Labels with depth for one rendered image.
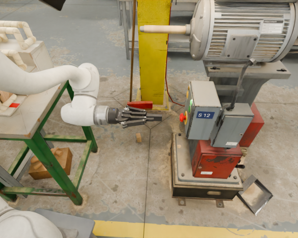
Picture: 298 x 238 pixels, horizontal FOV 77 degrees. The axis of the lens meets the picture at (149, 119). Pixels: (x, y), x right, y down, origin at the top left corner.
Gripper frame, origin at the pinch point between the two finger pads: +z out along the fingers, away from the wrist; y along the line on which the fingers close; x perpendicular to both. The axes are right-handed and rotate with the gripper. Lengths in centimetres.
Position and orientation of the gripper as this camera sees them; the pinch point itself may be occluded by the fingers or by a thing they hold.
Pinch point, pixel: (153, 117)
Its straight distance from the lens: 83.7
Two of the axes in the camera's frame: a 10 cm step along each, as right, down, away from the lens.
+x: 0.0, -7.0, -7.2
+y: -0.5, 7.2, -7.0
